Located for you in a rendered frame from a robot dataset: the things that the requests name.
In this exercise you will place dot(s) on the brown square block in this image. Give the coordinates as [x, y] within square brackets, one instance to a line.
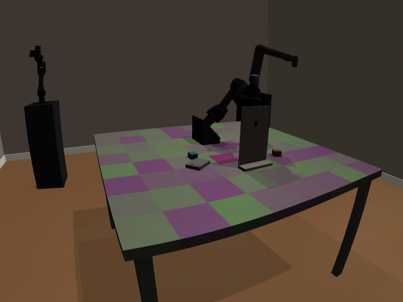
[276, 152]

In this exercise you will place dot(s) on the teal cube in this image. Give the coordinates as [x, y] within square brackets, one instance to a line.
[192, 155]

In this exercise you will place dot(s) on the magenta square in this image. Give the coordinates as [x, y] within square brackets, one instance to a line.
[224, 158]

